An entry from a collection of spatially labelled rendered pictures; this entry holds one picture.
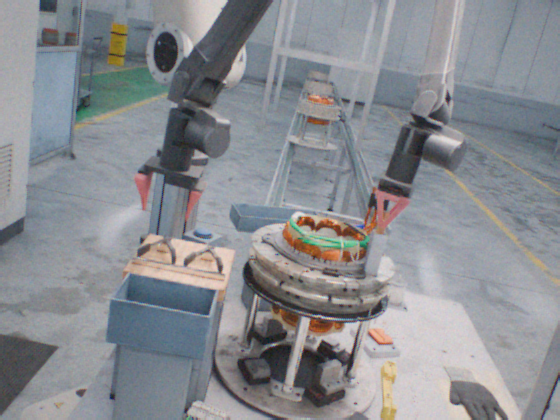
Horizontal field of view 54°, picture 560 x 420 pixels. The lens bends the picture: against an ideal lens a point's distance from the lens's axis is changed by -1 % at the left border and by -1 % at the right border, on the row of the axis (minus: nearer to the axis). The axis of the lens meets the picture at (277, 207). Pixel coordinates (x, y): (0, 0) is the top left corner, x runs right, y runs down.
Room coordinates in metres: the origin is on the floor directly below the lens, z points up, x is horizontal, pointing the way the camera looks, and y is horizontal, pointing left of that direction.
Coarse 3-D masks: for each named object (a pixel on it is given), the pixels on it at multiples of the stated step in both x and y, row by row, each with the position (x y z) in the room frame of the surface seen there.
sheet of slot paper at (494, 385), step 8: (464, 368) 1.33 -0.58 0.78; (488, 376) 1.31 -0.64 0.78; (496, 376) 1.31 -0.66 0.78; (440, 384) 1.22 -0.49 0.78; (448, 384) 1.23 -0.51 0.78; (488, 384) 1.27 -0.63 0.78; (496, 384) 1.28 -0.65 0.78; (440, 392) 1.19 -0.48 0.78; (448, 392) 1.19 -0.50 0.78; (496, 392) 1.24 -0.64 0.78; (504, 392) 1.25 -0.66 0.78; (448, 400) 1.16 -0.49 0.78; (504, 400) 1.21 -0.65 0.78; (448, 408) 1.13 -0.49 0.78; (456, 408) 1.13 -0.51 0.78; (464, 408) 1.14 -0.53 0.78; (504, 408) 1.17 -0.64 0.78; (512, 408) 1.18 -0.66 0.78; (456, 416) 1.10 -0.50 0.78; (464, 416) 1.11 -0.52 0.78; (496, 416) 1.13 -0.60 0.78; (512, 416) 1.15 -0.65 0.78
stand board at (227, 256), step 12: (156, 240) 1.09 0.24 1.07; (180, 240) 1.12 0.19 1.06; (156, 252) 1.03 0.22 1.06; (180, 252) 1.06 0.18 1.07; (216, 252) 1.09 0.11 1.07; (228, 252) 1.11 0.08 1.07; (132, 264) 0.95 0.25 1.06; (180, 264) 1.00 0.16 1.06; (192, 264) 1.01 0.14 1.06; (204, 264) 1.02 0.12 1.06; (228, 264) 1.04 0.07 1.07; (156, 276) 0.93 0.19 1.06; (168, 276) 0.94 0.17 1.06; (180, 276) 0.95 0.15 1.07; (192, 276) 0.96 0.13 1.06; (228, 276) 0.99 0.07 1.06; (216, 288) 0.93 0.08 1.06; (216, 300) 0.93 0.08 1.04
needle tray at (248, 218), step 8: (232, 208) 1.44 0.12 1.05; (240, 208) 1.47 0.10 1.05; (248, 208) 1.48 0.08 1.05; (256, 208) 1.48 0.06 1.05; (264, 208) 1.49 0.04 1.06; (272, 208) 1.50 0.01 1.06; (280, 208) 1.51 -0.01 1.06; (288, 208) 1.51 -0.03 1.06; (232, 216) 1.43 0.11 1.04; (240, 216) 1.36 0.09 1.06; (248, 216) 1.37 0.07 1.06; (256, 216) 1.48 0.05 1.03; (264, 216) 1.49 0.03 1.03; (272, 216) 1.50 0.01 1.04; (280, 216) 1.51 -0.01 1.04; (288, 216) 1.52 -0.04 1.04; (320, 216) 1.50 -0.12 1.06; (240, 224) 1.36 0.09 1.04; (248, 224) 1.37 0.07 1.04; (256, 224) 1.38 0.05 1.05; (264, 224) 1.38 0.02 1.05; (272, 224) 1.39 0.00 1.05; (248, 232) 1.37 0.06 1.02; (248, 288) 1.42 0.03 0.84; (248, 296) 1.41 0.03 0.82; (264, 304) 1.41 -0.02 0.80
